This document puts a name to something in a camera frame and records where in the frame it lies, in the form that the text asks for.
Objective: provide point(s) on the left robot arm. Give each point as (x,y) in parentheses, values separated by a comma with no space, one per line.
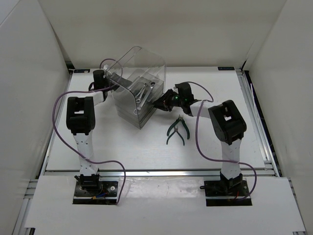
(80,120)

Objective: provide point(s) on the large ratchet wrench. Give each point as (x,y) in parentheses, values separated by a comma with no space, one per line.
(144,98)

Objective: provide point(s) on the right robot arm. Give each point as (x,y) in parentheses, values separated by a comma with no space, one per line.
(228,125)

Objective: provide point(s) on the aluminium rail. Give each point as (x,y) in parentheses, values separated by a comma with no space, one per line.
(258,121)
(169,173)

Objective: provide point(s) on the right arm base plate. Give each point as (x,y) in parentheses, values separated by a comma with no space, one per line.
(217,195)

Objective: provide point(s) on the aluminium right rail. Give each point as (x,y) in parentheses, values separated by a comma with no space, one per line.
(258,121)

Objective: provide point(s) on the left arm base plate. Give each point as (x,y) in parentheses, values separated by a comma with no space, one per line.
(93,190)

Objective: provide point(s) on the green handled small pliers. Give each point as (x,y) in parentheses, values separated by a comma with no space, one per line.
(175,133)

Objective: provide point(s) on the aluminium front rail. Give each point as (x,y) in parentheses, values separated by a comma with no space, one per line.
(169,173)

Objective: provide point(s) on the small ratchet wrench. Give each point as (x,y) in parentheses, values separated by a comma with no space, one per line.
(140,94)

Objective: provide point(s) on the clear plastic drawer organizer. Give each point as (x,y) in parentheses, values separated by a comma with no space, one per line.
(137,79)

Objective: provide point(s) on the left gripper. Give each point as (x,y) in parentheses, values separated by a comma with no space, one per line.
(121,81)

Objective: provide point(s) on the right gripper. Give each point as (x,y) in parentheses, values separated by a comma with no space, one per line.
(163,103)

